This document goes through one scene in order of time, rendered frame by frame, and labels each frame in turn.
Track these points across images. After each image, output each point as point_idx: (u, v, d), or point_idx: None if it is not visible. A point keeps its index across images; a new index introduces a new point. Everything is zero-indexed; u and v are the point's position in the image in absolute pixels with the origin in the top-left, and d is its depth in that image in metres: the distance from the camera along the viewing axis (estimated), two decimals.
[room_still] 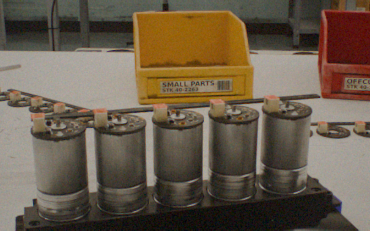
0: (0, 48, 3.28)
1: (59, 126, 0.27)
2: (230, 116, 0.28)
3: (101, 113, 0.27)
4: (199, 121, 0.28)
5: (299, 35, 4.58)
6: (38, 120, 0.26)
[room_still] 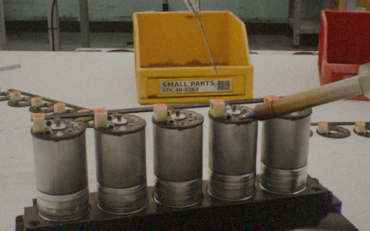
0: (0, 48, 3.28)
1: (59, 126, 0.27)
2: (230, 116, 0.28)
3: (101, 113, 0.27)
4: (199, 121, 0.28)
5: (299, 35, 4.58)
6: (38, 120, 0.26)
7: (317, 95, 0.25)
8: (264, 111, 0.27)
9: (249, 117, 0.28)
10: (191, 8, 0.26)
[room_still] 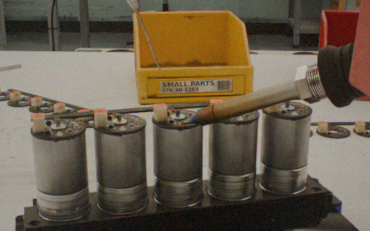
0: (0, 48, 3.28)
1: (59, 126, 0.27)
2: None
3: (101, 113, 0.27)
4: None
5: (299, 35, 4.58)
6: (38, 120, 0.26)
7: (255, 99, 0.25)
8: (205, 115, 0.26)
9: (192, 121, 0.27)
10: (129, 2, 0.25)
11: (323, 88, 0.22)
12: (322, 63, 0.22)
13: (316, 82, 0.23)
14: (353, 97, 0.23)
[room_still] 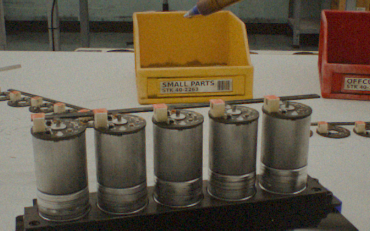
0: (0, 48, 3.28)
1: (59, 126, 0.27)
2: (230, 116, 0.28)
3: (101, 113, 0.27)
4: (199, 121, 0.28)
5: (299, 35, 4.58)
6: (38, 120, 0.26)
7: None
8: (207, 2, 0.25)
9: (193, 12, 0.25)
10: None
11: None
12: None
13: None
14: None
